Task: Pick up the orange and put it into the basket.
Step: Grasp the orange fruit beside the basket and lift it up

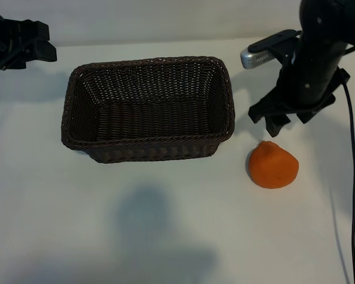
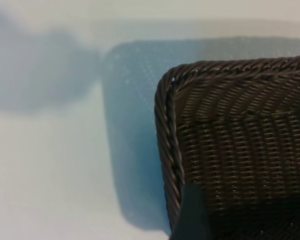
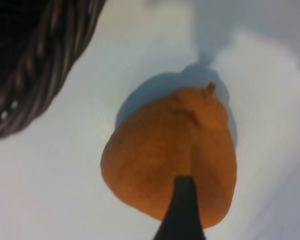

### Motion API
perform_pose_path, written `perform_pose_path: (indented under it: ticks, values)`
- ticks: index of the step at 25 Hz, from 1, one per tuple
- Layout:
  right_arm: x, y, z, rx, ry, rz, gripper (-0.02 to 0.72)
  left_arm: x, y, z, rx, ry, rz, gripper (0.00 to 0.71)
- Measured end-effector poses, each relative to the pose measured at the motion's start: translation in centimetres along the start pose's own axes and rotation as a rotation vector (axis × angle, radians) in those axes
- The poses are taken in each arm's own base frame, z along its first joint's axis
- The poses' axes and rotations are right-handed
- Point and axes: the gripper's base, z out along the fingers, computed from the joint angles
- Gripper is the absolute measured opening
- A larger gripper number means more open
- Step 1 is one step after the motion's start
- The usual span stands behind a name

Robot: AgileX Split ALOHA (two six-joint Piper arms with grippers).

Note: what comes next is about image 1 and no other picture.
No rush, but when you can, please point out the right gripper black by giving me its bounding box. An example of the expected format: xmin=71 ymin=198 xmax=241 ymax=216
xmin=248 ymin=59 xmax=350 ymax=137

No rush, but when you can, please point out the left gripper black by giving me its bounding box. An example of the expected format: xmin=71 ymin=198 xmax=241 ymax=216
xmin=0 ymin=7 xmax=57 ymax=72

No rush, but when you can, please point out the soft orange fruit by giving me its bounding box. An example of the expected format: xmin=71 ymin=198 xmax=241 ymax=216
xmin=247 ymin=140 xmax=299 ymax=189

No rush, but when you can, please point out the dark brown woven wicker basket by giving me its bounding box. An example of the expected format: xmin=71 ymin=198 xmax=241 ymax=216
xmin=60 ymin=55 xmax=236 ymax=163

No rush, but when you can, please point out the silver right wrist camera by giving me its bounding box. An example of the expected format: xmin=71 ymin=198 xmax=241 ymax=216
xmin=240 ymin=49 xmax=275 ymax=70

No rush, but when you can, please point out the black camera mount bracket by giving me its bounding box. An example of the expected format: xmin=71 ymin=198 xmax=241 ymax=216
xmin=247 ymin=29 xmax=303 ymax=53

